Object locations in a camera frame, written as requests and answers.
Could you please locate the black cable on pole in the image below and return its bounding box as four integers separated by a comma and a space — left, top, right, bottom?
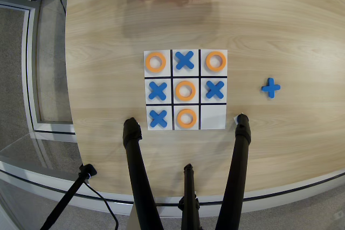
83, 181, 119, 230

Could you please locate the orange foam ring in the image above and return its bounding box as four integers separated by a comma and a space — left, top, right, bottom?
205, 51, 227, 72
144, 52, 167, 73
175, 80, 196, 102
176, 108, 198, 129

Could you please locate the white floor frame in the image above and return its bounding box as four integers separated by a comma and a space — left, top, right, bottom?
0, 0, 79, 144

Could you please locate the thin black tripod leg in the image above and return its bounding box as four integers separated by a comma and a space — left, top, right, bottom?
177, 163, 202, 230

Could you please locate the white tic-tac-toe board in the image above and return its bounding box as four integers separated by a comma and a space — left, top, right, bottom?
143, 49, 229, 131

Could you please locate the blue foam cross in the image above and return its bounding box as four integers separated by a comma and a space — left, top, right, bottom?
148, 81, 168, 101
149, 109, 169, 128
175, 51, 195, 71
206, 80, 226, 100
260, 77, 281, 99

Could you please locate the black pole with clamp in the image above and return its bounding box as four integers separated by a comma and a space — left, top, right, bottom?
39, 163, 98, 230

